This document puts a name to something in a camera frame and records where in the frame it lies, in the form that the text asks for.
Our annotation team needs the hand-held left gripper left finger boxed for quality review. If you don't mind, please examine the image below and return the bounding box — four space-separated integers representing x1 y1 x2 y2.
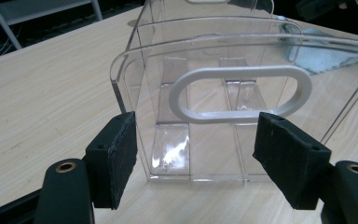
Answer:
84 110 139 210

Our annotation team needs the clear acrylic divided organizer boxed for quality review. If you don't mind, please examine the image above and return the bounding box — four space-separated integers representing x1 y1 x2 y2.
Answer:
109 0 358 183

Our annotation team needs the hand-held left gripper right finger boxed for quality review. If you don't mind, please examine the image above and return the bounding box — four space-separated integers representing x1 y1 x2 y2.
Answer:
252 111 334 211

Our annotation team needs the white metal stand frame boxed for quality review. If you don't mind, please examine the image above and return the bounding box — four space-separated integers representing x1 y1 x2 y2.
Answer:
0 0 104 51

